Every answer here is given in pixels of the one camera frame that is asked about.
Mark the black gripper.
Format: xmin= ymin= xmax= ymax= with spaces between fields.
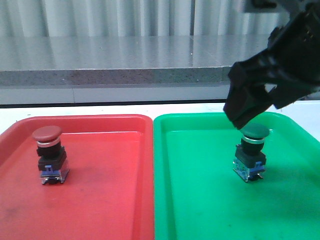
xmin=223 ymin=4 xmax=320 ymax=130

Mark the green mushroom push button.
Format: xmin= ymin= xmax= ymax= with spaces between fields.
xmin=233 ymin=122 xmax=270 ymax=183

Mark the red mushroom push button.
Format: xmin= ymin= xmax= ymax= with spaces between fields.
xmin=32 ymin=125 xmax=70 ymax=185

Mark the green plastic tray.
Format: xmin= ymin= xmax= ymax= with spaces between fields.
xmin=153 ymin=112 xmax=320 ymax=240

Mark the red plastic tray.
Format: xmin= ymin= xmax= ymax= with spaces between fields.
xmin=0 ymin=114 xmax=155 ymax=240

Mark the grey stone counter slab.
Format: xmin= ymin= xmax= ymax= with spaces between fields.
xmin=0 ymin=34 xmax=268 ymax=105

